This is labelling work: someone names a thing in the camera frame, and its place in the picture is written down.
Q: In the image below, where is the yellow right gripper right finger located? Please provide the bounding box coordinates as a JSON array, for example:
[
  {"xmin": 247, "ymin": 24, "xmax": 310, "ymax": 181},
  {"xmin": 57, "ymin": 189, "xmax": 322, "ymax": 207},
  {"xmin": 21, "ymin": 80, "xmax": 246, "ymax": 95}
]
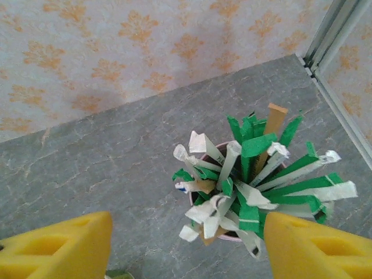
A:
[{"xmin": 263, "ymin": 211, "xmax": 372, "ymax": 279}]

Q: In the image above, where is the aluminium side rail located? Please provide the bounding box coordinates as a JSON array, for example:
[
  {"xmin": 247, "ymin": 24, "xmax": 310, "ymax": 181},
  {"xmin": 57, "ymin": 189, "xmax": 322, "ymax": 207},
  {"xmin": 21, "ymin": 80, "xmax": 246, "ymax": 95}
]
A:
[{"xmin": 312, "ymin": 68, "xmax": 372, "ymax": 153}]

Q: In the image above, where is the wooden stirrer stick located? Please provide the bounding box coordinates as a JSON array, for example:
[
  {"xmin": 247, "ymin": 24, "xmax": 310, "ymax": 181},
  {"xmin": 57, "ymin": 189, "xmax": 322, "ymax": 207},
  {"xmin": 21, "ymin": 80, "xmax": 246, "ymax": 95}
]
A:
[
  {"xmin": 188, "ymin": 179, "xmax": 217, "ymax": 194},
  {"xmin": 263, "ymin": 103, "xmax": 289, "ymax": 175}
]

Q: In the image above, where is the green white wrapped straw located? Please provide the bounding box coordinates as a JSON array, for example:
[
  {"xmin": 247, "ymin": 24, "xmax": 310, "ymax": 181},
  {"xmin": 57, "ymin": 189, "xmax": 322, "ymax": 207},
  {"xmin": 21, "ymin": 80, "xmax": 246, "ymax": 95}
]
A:
[
  {"xmin": 173, "ymin": 144, "xmax": 204, "ymax": 178},
  {"xmin": 171, "ymin": 168, "xmax": 192, "ymax": 183},
  {"xmin": 249, "ymin": 141, "xmax": 291, "ymax": 187},
  {"xmin": 240, "ymin": 133, "xmax": 279, "ymax": 184},
  {"xmin": 178, "ymin": 194, "xmax": 233, "ymax": 242},
  {"xmin": 216, "ymin": 141, "xmax": 242, "ymax": 189},
  {"xmin": 237, "ymin": 200, "xmax": 261, "ymax": 233},
  {"xmin": 232, "ymin": 216, "xmax": 262, "ymax": 260},
  {"xmin": 261, "ymin": 149, "xmax": 342, "ymax": 191},
  {"xmin": 263, "ymin": 173, "xmax": 358, "ymax": 204},
  {"xmin": 273, "ymin": 141, "xmax": 320, "ymax": 187},
  {"xmin": 278, "ymin": 115, "xmax": 303, "ymax": 148},
  {"xmin": 226, "ymin": 115, "xmax": 242, "ymax": 143},
  {"xmin": 188, "ymin": 130, "xmax": 223, "ymax": 173}
]

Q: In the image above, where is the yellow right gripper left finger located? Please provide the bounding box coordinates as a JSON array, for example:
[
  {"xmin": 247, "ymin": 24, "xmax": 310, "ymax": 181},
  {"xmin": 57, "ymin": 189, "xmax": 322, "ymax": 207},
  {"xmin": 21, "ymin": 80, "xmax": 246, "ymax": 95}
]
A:
[{"xmin": 0, "ymin": 211, "xmax": 113, "ymax": 279}]

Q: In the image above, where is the aluminium frame post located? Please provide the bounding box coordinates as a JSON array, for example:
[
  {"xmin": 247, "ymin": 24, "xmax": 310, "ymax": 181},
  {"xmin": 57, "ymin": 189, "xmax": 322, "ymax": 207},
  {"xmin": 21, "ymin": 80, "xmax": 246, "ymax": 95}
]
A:
[{"xmin": 302, "ymin": 0, "xmax": 372, "ymax": 75}]

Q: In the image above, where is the pink straw holder cup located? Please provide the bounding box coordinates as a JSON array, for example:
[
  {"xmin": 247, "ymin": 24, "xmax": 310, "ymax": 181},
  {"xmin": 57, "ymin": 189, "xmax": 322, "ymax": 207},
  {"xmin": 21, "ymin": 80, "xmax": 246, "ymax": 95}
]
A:
[{"xmin": 188, "ymin": 141, "xmax": 288, "ymax": 243}]

